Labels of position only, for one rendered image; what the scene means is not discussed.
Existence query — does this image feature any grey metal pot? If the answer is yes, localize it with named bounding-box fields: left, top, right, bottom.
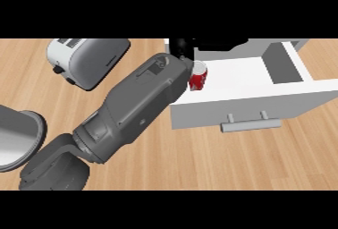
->
left=0, top=104, right=49, bottom=174

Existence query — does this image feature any red soda can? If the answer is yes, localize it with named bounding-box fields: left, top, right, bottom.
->
left=188, top=60, right=210, bottom=91

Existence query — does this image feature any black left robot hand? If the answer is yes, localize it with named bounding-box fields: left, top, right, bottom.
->
left=168, top=38, right=251, bottom=60

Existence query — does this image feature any grey drawer front with handle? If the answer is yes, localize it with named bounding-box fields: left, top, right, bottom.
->
left=168, top=89, right=338, bottom=134

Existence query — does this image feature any silver toaster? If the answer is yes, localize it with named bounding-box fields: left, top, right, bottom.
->
left=46, top=38, right=131, bottom=92

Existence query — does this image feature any white open drawer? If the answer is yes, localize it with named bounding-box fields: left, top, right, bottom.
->
left=164, top=38, right=338, bottom=105

